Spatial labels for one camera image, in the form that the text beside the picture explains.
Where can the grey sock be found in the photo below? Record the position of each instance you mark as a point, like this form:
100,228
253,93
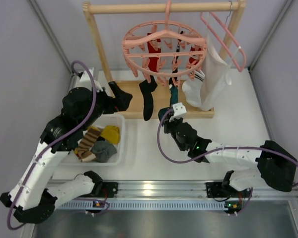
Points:
103,151

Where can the dark teal sock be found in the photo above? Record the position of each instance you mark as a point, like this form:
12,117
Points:
173,94

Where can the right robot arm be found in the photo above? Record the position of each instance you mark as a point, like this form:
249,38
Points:
269,164

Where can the white cloth garment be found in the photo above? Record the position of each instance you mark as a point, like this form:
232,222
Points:
217,77

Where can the white plastic basket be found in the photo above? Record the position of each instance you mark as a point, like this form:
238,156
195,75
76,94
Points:
101,123

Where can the wooden clothes rack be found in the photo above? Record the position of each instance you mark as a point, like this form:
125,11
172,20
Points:
161,96

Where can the yellow sock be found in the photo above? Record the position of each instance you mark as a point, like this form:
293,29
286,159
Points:
111,133

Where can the aluminium mounting rail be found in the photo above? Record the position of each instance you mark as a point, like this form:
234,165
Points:
186,189

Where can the white slotted cable duct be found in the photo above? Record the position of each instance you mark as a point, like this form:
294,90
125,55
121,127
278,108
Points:
115,204

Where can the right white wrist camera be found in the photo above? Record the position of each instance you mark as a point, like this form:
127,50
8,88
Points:
179,111

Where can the brown striped sock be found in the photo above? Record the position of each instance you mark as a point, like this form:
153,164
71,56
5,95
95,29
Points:
83,151

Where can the left red sock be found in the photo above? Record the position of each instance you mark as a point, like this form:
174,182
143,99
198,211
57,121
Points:
154,48

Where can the black striped sock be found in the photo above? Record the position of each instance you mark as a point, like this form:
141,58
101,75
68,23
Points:
175,68

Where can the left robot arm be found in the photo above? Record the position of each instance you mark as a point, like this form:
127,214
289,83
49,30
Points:
31,201

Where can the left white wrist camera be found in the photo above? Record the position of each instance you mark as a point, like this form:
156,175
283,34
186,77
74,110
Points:
84,81

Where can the pink round clip hanger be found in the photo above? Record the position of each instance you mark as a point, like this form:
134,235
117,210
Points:
192,53

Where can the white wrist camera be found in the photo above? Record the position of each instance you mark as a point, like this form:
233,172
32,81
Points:
84,81
179,111

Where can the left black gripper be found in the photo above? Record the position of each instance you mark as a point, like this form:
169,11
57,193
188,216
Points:
109,99

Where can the white sock with stripes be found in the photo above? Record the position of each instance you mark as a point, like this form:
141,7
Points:
192,88

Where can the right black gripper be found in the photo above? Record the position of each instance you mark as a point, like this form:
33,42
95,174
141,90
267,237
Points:
169,123

